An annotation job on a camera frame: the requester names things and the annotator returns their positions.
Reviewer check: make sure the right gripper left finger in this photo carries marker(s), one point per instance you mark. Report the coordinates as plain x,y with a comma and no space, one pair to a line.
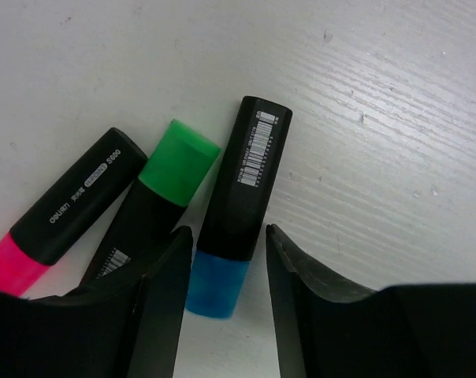
125,324

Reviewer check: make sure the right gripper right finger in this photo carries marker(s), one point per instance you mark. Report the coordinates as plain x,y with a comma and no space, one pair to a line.
329,326

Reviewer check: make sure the green highlighter marker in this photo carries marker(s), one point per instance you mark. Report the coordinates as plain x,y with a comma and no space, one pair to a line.
156,200

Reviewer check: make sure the pink highlighter marker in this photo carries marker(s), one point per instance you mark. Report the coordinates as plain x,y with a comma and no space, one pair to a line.
50,227

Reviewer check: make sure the blue highlighter marker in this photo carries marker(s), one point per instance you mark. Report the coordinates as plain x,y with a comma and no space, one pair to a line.
237,207

